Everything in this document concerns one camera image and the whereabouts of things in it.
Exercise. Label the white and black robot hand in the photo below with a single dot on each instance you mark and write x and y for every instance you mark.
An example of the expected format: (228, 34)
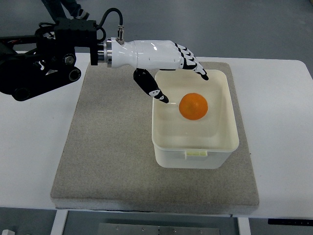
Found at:
(145, 55)

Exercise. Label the orange fruit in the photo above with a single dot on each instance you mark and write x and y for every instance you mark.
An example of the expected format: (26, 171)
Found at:
(193, 106)

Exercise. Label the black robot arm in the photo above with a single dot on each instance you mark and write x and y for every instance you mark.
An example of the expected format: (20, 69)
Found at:
(32, 65)

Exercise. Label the white plastic box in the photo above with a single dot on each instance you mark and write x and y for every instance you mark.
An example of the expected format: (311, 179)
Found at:
(205, 143)

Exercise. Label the grey foam mat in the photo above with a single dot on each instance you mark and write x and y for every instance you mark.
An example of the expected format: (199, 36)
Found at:
(109, 163)

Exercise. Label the grey metal plate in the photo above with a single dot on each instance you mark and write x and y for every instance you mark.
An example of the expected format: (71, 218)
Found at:
(130, 229)

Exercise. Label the white table leg left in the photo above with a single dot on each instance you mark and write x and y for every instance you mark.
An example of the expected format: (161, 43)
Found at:
(59, 222)

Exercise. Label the white table leg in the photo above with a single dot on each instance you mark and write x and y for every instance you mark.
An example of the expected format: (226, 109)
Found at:
(59, 222)
(244, 226)

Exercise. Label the white table leg right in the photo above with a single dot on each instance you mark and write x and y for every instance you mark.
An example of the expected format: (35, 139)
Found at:
(244, 226)

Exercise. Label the black table control panel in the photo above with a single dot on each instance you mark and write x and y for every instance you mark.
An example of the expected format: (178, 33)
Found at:
(290, 222)

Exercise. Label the small white block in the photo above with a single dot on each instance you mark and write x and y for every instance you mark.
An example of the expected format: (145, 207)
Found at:
(7, 232)

